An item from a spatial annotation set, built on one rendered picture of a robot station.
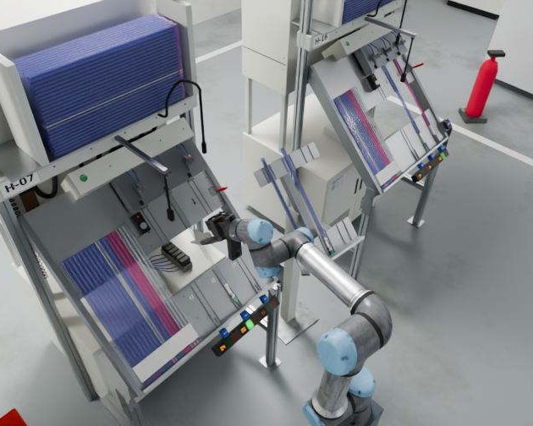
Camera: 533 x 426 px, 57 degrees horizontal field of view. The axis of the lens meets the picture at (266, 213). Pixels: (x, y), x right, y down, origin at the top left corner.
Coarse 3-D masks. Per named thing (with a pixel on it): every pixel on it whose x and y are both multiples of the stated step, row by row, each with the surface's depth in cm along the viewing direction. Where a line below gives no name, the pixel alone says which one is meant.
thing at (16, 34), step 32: (0, 0) 154; (32, 0) 154; (64, 0) 155; (96, 0) 156; (128, 0) 163; (0, 32) 138; (32, 32) 145; (64, 32) 152; (0, 128) 152; (64, 192) 182; (0, 224) 201
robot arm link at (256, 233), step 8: (240, 224) 156; (248, 224) 153; (256, 224) 150; (264, 224) 151; (240, 232) 155; (248, 232) 152; (256, 232) 150; (264, 232) 151; (272, 232) 154; (240, 240) 158; (248, 240) 154; (256, 240) 151; (264, 240) 151
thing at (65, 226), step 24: (96, 192) 173; (192, 192) 192; (48, 216) 163; (72, 216) 167; (96, 216) 171; (120, 216) 176; (144, 216) 180; (192, 216) 190; (48, 240) 162; (72, 240) 165; (96, 240) 170; (144, 240) 178; (168, 240) 183
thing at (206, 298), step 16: (240, 256) 197; (208, 272) 189; (224, 272) 192; (240, 272) 196; (256, 272) 200; (192, 288) 184; (208, 288) 187; (224, 288) 191; (240, 288) 195; (192, 304) 183; (208, 304) 186; (224, 304) 190; (240, 304) 193; (192, 320) 182; (208, 320) 185; (128, 368) 166
